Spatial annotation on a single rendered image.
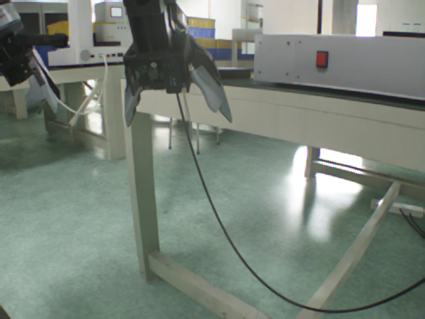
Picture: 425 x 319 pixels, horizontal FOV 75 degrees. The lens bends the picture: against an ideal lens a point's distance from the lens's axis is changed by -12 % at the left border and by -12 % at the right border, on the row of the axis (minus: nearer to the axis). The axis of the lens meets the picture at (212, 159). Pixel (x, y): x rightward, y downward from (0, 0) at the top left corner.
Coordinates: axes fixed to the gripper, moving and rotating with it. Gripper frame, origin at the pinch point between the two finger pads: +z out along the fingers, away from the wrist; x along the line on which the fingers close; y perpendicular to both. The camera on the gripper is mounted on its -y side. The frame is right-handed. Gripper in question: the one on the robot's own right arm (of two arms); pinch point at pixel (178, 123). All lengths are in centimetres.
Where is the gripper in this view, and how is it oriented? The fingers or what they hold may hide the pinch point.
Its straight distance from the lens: 48.7
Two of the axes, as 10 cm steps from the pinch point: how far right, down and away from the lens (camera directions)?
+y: -0.4, 6.9, -7.3
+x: 10.0, -0.3, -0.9
